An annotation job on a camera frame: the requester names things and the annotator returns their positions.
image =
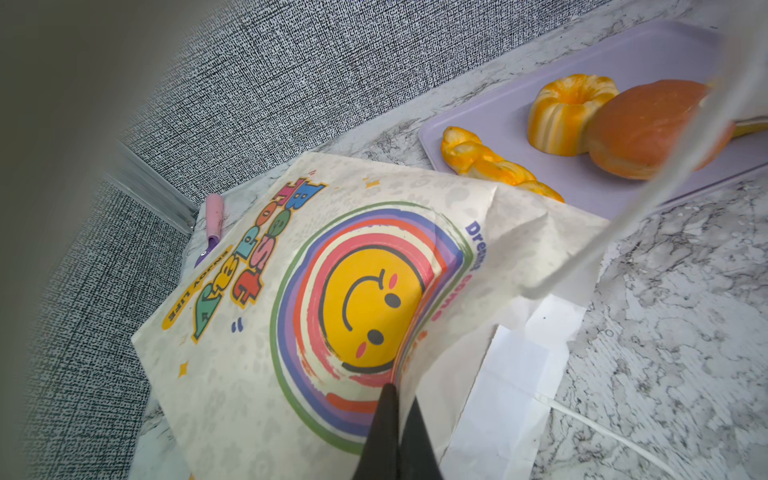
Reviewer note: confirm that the lilac plastic tray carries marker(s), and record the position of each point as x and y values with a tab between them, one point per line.
646	53

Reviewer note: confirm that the purple toy rake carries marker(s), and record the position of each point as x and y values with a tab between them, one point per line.
214	214

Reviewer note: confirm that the metal tongs white tips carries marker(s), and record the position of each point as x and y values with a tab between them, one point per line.
752	117

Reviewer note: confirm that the yellow ring fake bread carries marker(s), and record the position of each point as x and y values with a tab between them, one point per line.
562	110

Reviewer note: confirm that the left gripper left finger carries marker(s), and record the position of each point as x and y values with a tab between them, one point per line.
380	455

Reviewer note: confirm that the white paper gift bag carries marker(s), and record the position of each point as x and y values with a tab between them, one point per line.
268	361

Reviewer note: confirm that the orange twisted fake bread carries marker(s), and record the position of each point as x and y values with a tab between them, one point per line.
466	155

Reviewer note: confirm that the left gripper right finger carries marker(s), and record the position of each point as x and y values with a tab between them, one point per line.
417	458

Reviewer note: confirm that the round brown fake bun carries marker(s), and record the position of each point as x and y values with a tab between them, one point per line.
632	135

